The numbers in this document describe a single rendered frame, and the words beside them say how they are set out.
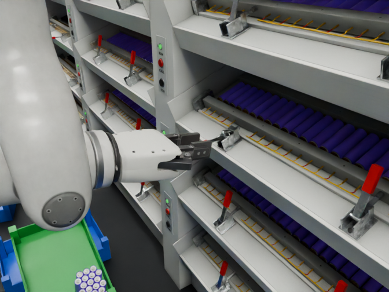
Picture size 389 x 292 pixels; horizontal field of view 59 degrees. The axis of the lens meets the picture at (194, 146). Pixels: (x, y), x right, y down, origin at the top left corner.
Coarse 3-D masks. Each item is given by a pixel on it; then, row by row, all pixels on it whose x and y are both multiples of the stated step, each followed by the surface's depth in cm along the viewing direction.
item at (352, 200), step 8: (200, 112) 74; (216, 120) 69; (240, 136) 64; (256, 144) 60; (272, 152) 58; (280, 160) 56; (288, 160) 55; (296, 168) 53; (312, 176) 51; (320, 184) 50; (328, 184) 49; (336, 192) 48; (352, 200) 46; (376, 216) 44; (384, 216) 43
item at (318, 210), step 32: (192, 96) 74; (192, 128) 71; (224, 128) 68; (224, 160) 63; (256, 160) 58; (288, 192) 51; (320, 192) 50; (320, 224) 46; (384, 224) 43; (352, 256) 44; (384, 256) 40
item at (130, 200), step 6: (120, 186) 141; (126, 192) 136; (126, 198) 138; (132, 198) 131; (132, 204) 133; (138, 210) 128; (144, 216) 124; (150, 222) 120; (150, 228) 122; (156, 234) 118; (162, 240) 114; (192, 276) 100; (192, 282) 101; (198, 282) 97; (198, 288) 98
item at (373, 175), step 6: (372, 168) 41; (378, 168) 40; (372, 174) 41; (378, 174) 40; (366, 180) 41; (372, 180) 41; (378, 180) 41; (366, 186) 41; (372, 186) 41; (366, 192) 41; (372, 192) 41; (360, 198) 42; (366, 198) 41; (360, 204) 42; (366, 204) 42; (354, 210) 43; (360, 210) 42; (354, 216) 43; (360, 216) 42
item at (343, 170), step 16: (208, 96) 74; (224, 112) 69; (240, 112) 66; (256, 128) 61; (272, 128) 60; (288, 144) 56; (304, 144) 54; (320, 160) 51; (336, 160) 50; (320, 176) 51; (336, 176) 50; (352, 176) 47; (352, 192) 47; (384, 192) 44
